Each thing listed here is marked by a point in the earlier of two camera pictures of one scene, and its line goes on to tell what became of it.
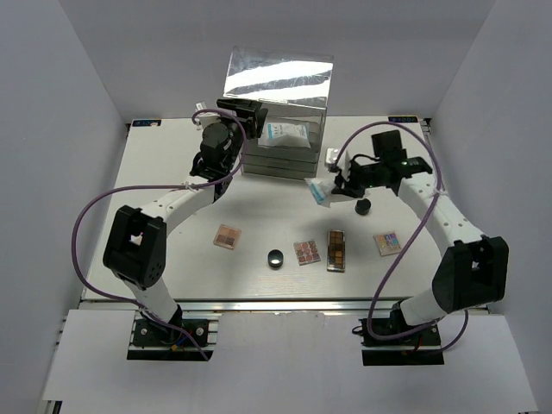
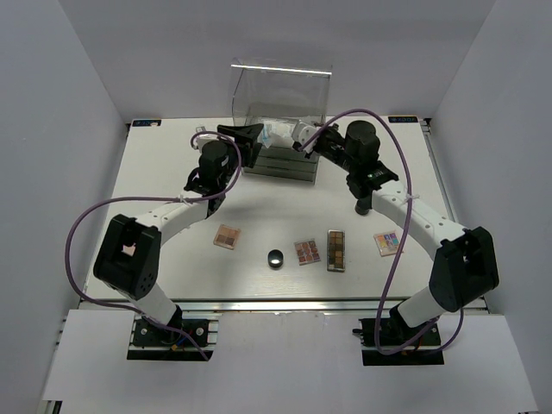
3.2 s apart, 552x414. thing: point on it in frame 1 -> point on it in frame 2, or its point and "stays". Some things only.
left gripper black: [248, 114] -> [245, 136]
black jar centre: [275, 258] stays
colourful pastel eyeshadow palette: [387, 243] stays
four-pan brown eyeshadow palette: [227, 236] stays
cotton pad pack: [322, 189] -> [281, 136]
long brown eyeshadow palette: [335, 252] stays
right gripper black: [344, 184] -> [334, 129]
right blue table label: [403, 119] stays
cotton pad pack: [286, 134] stays
